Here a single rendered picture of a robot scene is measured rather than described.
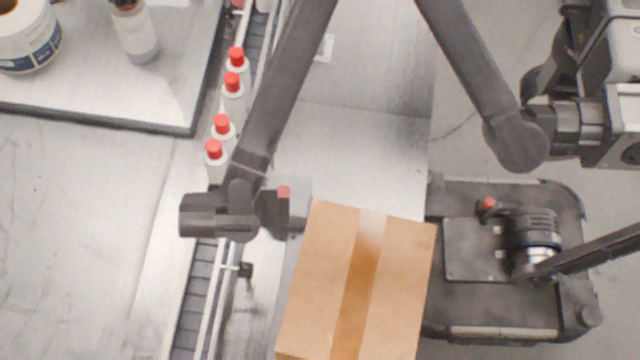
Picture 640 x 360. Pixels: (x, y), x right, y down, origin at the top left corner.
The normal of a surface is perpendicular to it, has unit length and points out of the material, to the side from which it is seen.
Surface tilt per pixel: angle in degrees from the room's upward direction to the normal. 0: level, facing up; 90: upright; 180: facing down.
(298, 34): 50
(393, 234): 0
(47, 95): 0
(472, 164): 0
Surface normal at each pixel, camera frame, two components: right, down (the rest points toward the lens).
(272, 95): -0.05, 0.40
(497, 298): 0.04, -0.44
